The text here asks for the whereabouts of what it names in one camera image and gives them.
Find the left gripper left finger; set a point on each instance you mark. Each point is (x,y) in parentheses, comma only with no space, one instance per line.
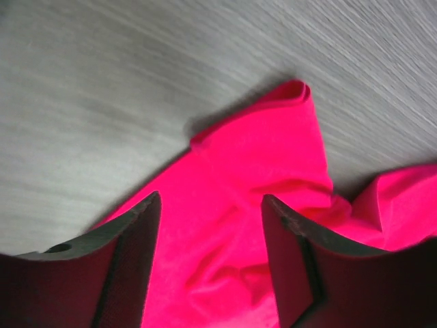
(99,279)

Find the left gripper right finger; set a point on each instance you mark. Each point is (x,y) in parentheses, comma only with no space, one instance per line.
(322,279)

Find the magenta t shirt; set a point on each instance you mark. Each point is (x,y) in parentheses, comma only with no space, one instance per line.
(211,262)

